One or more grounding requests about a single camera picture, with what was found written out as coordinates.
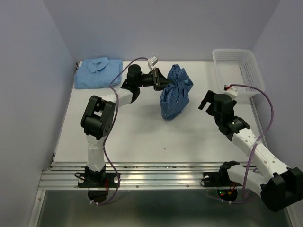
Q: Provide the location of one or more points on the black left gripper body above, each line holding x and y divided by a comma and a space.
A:
147, 80

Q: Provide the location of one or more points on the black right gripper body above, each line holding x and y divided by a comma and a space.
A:
210, 111

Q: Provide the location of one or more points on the blue plaid long sleeve shirt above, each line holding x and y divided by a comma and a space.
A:
175, 96

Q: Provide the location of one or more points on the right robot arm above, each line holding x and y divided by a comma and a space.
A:
278, 185

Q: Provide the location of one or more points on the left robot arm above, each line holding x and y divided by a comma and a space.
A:
98, 119

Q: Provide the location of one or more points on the white plastic basket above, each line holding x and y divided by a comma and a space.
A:
238, 66

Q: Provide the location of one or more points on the light blue folded shirt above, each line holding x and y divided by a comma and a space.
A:
98, 73

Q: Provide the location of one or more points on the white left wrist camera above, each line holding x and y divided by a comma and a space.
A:
152, 61

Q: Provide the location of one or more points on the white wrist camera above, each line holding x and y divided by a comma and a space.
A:
231, 91
152, 61

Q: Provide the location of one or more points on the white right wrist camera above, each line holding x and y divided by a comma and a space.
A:
231, 91

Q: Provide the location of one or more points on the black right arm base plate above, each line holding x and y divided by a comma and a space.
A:
216, 179

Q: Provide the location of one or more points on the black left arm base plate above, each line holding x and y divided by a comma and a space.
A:
110, 181

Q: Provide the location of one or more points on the aluminium front rail frame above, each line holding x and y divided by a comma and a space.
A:
150, 195

